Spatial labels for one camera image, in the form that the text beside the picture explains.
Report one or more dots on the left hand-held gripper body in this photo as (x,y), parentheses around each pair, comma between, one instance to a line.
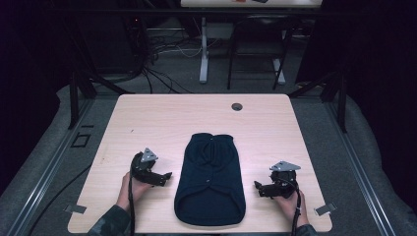
(141,170)

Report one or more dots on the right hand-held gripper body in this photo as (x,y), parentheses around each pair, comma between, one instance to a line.
(281,187)

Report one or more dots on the dark navy garment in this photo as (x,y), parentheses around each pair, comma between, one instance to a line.
(209,183)

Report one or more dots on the person's right hand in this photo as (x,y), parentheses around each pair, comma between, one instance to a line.
(290,205)

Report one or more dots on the person's left hand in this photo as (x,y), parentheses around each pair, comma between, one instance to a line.
(136,191)

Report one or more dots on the black metal stand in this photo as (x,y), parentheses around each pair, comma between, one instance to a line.
(82,88)
(334,91)

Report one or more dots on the white desk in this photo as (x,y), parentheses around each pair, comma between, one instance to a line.
(204,49)

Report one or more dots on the black chair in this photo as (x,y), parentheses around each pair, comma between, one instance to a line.
(259,36)

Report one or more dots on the grey metal table bracket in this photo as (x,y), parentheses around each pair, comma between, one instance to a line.
(325,209)
(76,208)

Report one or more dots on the aluminium floor rail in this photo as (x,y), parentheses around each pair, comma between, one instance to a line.
(46,173)
(360,173)

